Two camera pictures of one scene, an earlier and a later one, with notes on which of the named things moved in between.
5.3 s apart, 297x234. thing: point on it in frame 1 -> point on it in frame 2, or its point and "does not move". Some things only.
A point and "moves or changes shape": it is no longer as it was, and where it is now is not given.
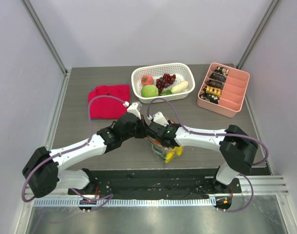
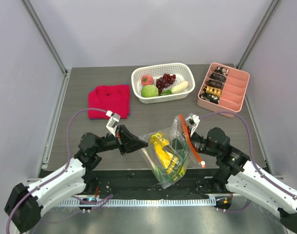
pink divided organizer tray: [223, 89] does not move
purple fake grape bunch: [164, 82] does not move
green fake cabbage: [149, 90] does not move
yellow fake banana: [177, 150] -> [160, 143]
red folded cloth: [107, 107] does not move
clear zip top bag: [165, 153] moves or changes shape
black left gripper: [142, 135] -> [127, 142]
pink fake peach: [147, 80] does not move
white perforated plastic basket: [183, 71] does not move
